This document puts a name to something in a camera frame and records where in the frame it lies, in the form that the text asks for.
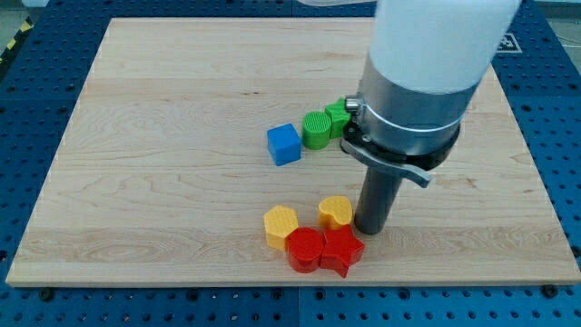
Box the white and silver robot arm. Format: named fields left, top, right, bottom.
left=358, top=0, right=520, bottom=155

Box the wooden board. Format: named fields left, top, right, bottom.
left=6, top=18, right=580, bottom=287

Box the blue cube block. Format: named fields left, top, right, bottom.
left=267, top=124, right=301, bottom=166

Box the black and white fiducial tag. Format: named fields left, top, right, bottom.
left=496, top=33, right=522, bottom=54

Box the red cylinder block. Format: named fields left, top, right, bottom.
left=287, top=227, right=324, bottom=273

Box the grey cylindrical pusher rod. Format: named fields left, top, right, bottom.
left=354, top=168, right=402, bottom=234

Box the yellow hexagon block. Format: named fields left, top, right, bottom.
left=263, top=205, right=299, bottom=251

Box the yellow heart block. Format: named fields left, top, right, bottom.
left=318, top=195, right=353, bottom=230

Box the black clamp with grey lever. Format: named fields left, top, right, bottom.
left=340, top=94, right=461, bottom=188

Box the red star block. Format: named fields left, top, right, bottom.
left=320, top=225, right=365, bottom=278

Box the green star block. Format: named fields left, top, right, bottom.
left=324, top=97, right=350, bottom=139

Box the green cylinder block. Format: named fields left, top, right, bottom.
left=302, top=111, right=331, bottom=150

